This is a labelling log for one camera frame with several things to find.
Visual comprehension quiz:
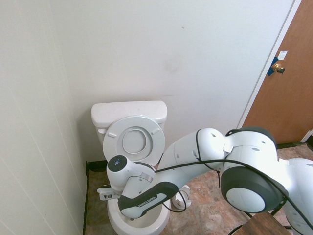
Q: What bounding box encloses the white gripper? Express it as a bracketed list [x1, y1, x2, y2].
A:
[97, 187, 123, 201]

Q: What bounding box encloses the white toilet bowl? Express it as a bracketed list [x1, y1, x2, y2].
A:
[107, 160, 171, 235]

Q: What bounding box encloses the white toilet tank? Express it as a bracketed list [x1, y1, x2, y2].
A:
[93, 117, 167, 167]

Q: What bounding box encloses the white toilet cover lid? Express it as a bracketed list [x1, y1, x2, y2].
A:
[121, 129, 148, 154]

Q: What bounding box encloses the white brush holder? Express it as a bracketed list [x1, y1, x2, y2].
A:
[170, 185, 192, 212]

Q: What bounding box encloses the white tank lid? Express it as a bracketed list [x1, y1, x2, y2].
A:
[90, 100, 169, 128]

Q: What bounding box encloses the brown wooden table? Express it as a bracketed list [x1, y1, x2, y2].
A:
[243, 213, 292, 235]

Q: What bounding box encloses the brown wooden door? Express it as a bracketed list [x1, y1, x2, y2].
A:
[243, 0, 313, 144]

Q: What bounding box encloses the blue tape strip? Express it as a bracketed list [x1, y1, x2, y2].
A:
[267, 56, 282, 77]

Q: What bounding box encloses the brass door knob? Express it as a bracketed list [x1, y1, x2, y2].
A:
[272, 62, 287, 74]

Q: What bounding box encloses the black side wall baseboard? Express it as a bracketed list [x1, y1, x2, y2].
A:
[82, 160, 89, 235]

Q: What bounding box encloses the black toilet wall baseboard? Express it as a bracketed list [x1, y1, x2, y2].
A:
[86, 161, 110, 172]

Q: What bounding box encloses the black camera cable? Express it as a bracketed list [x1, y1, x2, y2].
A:
[153, 128, 313, 235]

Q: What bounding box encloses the white door frame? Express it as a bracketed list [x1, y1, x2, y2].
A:
[236, 0, 304, 130]

